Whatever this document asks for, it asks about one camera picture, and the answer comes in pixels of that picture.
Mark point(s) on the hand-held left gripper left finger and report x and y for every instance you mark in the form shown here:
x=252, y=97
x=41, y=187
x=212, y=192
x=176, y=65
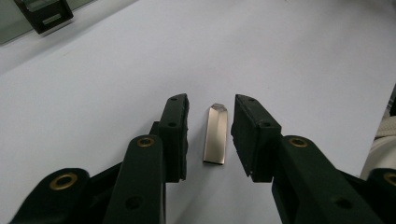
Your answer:
x=146, y=186

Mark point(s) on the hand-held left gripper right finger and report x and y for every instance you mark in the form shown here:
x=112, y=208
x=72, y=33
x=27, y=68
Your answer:
x=299, y=180

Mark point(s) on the silver metal flash drive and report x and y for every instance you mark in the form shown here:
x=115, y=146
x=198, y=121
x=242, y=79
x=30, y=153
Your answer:
x=215, y=137

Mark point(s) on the grey clear compartment box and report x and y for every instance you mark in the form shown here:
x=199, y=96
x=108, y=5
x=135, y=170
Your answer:
x=43, y=15

